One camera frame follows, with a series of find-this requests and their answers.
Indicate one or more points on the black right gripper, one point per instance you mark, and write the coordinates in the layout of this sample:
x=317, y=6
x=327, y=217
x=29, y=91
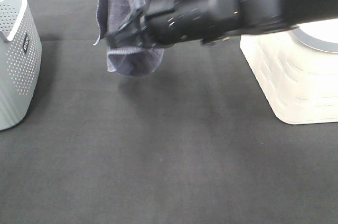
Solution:
x=135, y=31

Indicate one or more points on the grey microfibre towel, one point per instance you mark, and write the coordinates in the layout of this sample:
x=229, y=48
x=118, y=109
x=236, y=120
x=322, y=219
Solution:
x=127, y=61

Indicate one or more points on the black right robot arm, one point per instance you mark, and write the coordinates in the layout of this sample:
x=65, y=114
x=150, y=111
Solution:
x=163, y=23

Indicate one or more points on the white basket with grey rim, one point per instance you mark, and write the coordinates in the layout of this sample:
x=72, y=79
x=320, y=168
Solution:
x=297, y=71

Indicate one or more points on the grey perforated laundry basket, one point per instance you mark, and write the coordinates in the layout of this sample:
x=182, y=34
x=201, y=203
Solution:
x=21, y=52

